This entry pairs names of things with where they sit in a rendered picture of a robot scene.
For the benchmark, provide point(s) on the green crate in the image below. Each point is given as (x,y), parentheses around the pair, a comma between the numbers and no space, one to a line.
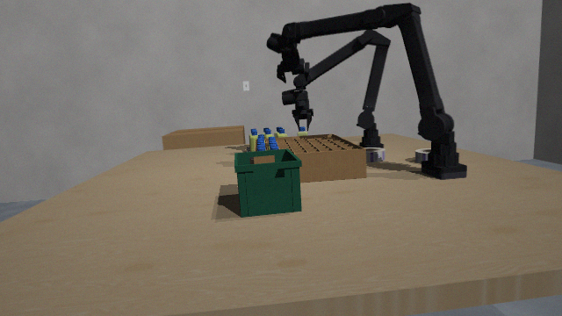
(268,188)

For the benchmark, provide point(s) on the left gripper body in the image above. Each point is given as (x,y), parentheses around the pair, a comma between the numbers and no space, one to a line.
(293,66)

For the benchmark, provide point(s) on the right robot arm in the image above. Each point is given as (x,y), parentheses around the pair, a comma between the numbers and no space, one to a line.
(365,119)

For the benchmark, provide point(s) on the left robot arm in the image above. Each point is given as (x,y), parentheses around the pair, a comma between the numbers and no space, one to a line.
(435,123)

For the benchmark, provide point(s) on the tan cardboard carton with grid dividers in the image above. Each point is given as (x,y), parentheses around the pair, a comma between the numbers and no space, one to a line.
(339,159)

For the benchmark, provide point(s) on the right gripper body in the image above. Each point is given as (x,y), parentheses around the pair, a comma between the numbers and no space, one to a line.
(302,113)

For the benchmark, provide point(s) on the roll of labels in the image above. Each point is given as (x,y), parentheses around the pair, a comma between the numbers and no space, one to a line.
(422,155)
(375,154)

